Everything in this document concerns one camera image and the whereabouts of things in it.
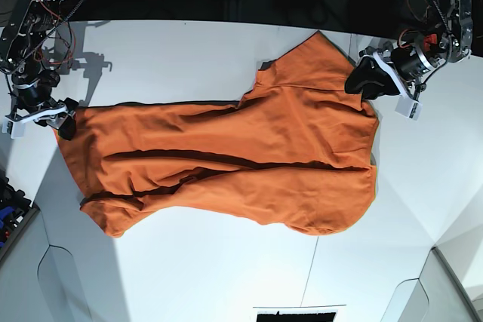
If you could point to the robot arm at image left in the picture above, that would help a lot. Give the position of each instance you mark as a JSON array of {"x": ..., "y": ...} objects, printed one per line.
[{"x": 38, "y": 39}]

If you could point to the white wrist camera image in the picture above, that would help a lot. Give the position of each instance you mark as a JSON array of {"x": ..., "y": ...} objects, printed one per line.
[
  {"x": 408, "y": 108},
  {"x": 15, "y": 128}
]

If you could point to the orange t-shirt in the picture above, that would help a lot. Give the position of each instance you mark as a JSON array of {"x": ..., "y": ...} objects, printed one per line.
[{"x": 295, "y": 149}]

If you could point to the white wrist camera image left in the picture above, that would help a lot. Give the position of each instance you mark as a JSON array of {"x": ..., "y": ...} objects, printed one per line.
[{"x": 15, "y": 128}]

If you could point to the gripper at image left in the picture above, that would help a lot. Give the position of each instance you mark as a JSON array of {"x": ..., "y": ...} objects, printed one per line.
[{"x": 32, "y": 101}]

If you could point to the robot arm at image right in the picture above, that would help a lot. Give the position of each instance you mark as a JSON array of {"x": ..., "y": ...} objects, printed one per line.
[{"x": 450, "y": 19}]

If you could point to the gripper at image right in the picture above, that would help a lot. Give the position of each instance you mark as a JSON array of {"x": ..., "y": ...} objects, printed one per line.
[{"x": 393, "y": 71}]

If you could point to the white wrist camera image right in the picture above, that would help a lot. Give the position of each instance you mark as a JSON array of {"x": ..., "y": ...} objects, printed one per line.
[{"x": 408, "y": 108}]

